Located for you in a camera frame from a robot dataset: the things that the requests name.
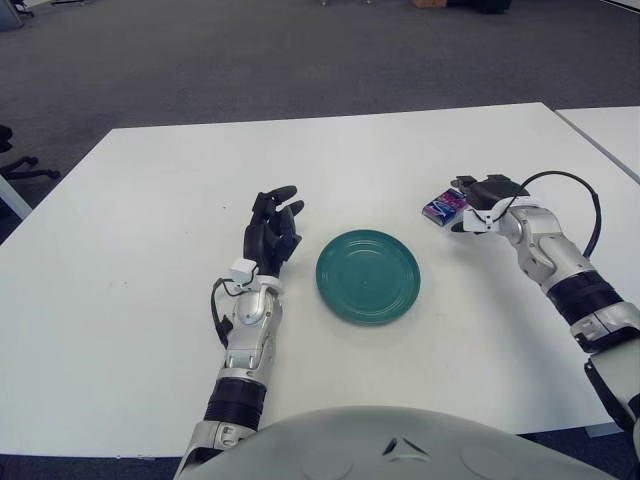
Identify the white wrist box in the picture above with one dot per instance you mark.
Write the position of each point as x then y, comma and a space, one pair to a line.
242, 271
475, 220

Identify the white table leg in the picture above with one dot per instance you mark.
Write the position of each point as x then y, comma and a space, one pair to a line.
12, 195

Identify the black office chair base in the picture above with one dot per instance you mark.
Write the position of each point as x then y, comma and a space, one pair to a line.
22, 167

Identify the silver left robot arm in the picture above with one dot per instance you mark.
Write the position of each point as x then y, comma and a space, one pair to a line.
250, 340

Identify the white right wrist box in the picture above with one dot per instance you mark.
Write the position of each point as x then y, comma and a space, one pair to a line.
475, 220

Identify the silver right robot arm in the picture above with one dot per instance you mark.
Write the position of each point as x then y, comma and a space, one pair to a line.
540, 245

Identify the black bulky bag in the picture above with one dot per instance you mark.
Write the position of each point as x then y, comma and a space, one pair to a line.
482, 6

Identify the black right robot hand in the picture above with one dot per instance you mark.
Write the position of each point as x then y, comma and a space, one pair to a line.
495, 192

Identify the grey office furniture piece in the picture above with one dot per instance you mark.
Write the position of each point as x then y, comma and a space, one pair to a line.
9, 6

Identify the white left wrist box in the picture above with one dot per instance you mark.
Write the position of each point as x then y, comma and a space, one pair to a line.
242, 271

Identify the purple blue gum pack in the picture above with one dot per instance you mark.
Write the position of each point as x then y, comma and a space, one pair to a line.
442, 207

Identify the black chair casters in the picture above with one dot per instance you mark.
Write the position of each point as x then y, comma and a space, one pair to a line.
325, 2

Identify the grey robot torso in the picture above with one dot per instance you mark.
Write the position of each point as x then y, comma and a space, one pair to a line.
325, 445

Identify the brown cardboard box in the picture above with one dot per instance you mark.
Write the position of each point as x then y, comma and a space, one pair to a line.
430, 3

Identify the green round plate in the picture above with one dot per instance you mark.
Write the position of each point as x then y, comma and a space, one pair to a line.
368, 277

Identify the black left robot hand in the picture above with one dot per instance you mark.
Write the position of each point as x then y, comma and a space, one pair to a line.
265, 242

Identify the white neighbouring table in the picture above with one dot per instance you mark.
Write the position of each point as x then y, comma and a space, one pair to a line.
610, 135

